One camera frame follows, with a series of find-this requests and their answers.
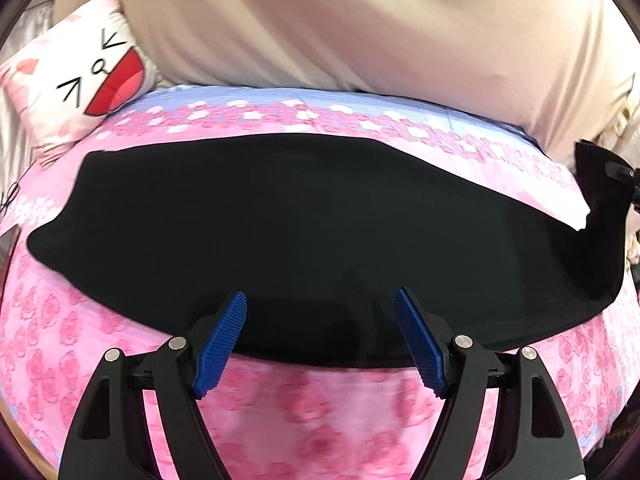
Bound floral print cloth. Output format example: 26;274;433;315
595;70;640;261

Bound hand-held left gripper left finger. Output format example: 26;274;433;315
59;290;248;480

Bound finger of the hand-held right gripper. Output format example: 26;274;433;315
605;160;640;183

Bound black eyeglasses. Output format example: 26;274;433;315
0;179;23;214

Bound cartoon face pillow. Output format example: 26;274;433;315
0;0;161;171

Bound beige duvet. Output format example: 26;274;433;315
52;0;638;166

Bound dark phone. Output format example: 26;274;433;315
0;229;19;267

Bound pink floral bed sheet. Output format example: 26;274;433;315
0;85;640;480

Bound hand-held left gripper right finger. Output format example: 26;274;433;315
394;287;587;480

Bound black pants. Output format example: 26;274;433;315
26;132;632;368

